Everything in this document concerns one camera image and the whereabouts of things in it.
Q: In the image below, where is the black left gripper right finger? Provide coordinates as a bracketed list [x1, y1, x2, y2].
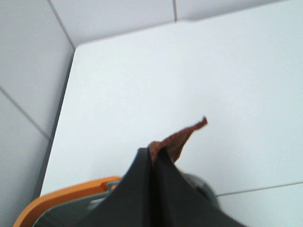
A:
[153, 148, 244, 227]

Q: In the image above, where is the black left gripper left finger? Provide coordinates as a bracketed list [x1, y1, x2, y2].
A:
[41, 148, 156, 227]

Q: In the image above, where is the brown towel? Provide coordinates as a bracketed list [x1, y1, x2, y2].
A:
[148, 116, 207, 165]

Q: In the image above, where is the orange basket handle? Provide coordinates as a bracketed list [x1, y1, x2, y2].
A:
[13, 176, 121, 227]

